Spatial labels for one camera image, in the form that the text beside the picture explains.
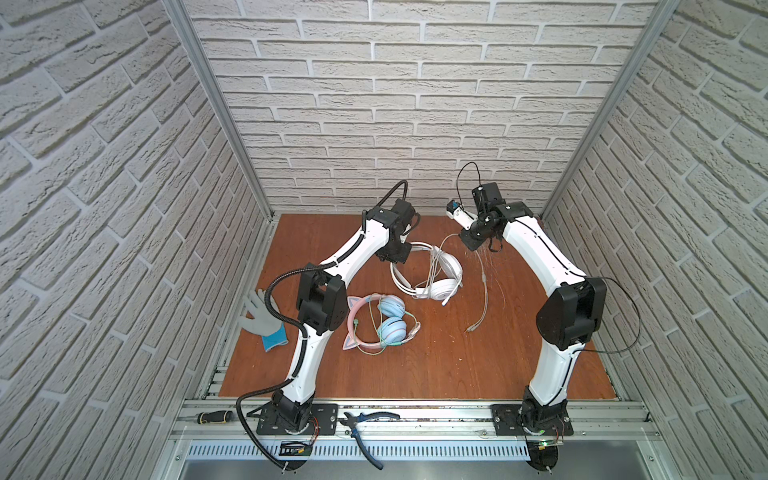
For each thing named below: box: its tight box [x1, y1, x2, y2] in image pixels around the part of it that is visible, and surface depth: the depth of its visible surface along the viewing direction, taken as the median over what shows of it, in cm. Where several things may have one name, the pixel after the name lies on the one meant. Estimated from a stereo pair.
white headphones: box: [390, 242, 463, 306], surface depth 86 cm
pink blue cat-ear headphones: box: [342, 293, 407, 350], surface depth 87 cm
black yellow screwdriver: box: [197, 410, 235, 425], surface depth 74 cm
